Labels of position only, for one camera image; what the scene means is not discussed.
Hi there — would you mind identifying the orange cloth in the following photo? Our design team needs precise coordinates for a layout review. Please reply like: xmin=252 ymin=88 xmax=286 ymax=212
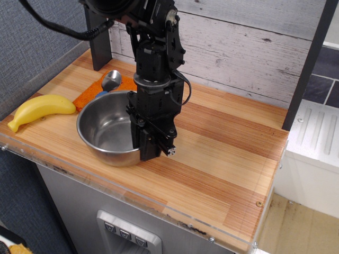
xmin=73 ymin=71 xmax=137 ymax=112

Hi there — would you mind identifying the blue handled metal spoon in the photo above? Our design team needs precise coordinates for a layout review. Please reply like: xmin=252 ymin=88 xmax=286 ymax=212
xmin=95 ymin=70 xmax=122 ymax=98

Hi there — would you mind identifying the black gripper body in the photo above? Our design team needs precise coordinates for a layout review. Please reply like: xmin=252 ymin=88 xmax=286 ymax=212
xmin=128 ymin=79 xmax=184 ymax=139

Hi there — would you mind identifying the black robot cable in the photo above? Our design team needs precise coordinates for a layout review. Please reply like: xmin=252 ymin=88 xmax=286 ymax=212
xmin=17 ymin=0 xmax=115 ymax=41

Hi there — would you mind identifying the yellow plastic banana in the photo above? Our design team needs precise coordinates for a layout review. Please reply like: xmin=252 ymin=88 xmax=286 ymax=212
xmin=7 ymin=95 xmax=76 ymax=132

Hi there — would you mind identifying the stainless steel pot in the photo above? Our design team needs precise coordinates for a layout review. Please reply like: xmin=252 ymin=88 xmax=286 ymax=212
xmin=77 ymin=90 xmax=140 ymax=167

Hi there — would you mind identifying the black right corner post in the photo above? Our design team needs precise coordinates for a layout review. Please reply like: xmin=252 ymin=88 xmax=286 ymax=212
xmin=282 ymin=0 xmax=338 ymax=131

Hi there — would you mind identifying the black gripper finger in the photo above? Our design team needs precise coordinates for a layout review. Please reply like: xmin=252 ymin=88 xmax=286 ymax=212
xmin=139 ymin=128 xmax=176 ymax=161
xmin=131 ymin=120 xmax=145 ymax=151

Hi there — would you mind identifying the yellow object bottom left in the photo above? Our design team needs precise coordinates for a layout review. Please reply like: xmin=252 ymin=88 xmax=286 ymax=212
xmin=7 ymin=244 xmax=33 ymax=254

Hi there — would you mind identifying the grey dispenser button panel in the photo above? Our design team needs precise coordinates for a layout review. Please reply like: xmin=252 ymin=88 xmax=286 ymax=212
xmin=96 ymin=210 xmax=163 ymax=253

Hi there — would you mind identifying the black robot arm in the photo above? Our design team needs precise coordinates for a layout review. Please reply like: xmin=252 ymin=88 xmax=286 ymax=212
xmin=81 ymin=1 xmax=188 ymax=161

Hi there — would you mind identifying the white toy sink unit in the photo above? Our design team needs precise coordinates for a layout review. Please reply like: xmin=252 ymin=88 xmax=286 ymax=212
xmin=274 ymin=100 xmax=338 ymax=217

